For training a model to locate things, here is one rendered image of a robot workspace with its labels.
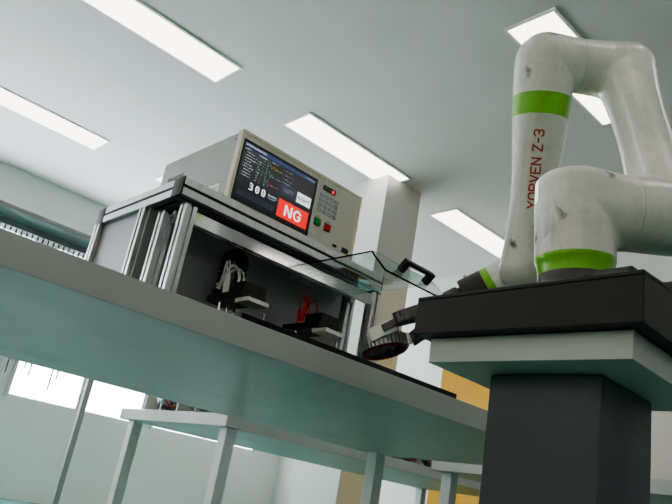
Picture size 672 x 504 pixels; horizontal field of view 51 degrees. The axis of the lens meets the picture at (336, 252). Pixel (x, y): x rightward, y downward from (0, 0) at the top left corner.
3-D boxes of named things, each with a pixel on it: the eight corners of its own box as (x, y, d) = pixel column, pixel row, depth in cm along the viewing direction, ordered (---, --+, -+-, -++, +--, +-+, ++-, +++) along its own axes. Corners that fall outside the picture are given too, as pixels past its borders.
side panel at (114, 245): (119, 338, 160) (156, 211, 170) (107, 334, 158) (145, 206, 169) (69, 343, 179) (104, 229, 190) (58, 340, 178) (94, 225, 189)
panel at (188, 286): (325, 393, 198) (343, 294, 209) (117, 326, 158) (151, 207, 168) (323, 393, 199) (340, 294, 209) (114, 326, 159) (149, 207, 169)
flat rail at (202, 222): (373, 306, 194) (374, 295, 195) (186, 221, 157) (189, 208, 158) (370, 306, 195) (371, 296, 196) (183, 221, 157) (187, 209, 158)
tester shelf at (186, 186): (382, 290, 199) (384, 275, 200) (180, 193, 157) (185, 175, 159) (284, 303, 230) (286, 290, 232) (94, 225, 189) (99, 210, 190)
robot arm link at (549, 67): (591, 26, 139) (569, 47, 151) (527, 19, 138) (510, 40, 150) (583, 116, 138) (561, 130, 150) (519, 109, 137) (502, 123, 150)
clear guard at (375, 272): (448, 302, 177) (451, 280, 179) (385, 270, 163) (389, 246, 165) (357, 312, 201) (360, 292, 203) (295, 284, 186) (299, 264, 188)
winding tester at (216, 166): (351, 263, 195) (362, 197, 202) (226, 201, 169) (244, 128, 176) (265, 278, 223) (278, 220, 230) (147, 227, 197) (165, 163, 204)
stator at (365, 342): (414, 352, 162) (411, 337, 164) (401, 339, 152) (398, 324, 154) (369, 365, 165) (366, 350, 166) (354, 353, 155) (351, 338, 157)
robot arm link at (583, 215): (648, 273, 109) (643, 162, 114) (549, 262, 108) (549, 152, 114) (612, 294, 121) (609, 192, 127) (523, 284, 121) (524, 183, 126)
